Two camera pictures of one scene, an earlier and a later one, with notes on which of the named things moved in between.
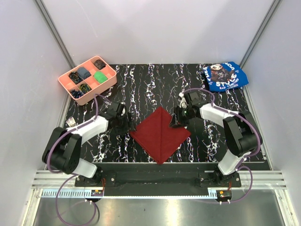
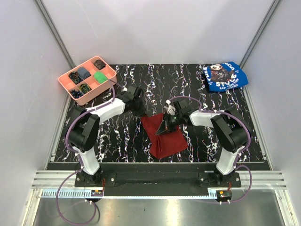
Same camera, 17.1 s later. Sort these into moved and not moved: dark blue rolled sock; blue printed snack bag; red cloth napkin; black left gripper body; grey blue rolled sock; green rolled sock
Moved: red cloth napkin; black left gripper body
Not moved: green rolled sock; blue printed snack bag; grey blue rolled sock; dark blue rolled sock
